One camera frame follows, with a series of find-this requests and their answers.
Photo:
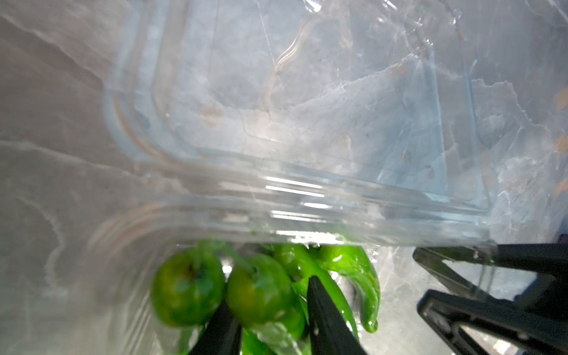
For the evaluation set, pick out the green peppers bunch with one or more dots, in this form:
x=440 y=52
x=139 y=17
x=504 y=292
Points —
x=266 y=292

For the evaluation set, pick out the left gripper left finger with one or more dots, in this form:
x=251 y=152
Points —
x=222 y=336

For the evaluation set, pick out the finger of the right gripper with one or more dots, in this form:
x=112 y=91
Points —
x=548 y=260
x=448 y=315

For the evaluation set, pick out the clear clamshell container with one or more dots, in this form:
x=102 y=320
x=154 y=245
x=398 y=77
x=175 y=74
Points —
x=398 y=124

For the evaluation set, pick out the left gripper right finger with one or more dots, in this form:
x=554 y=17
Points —
x=328 y=330

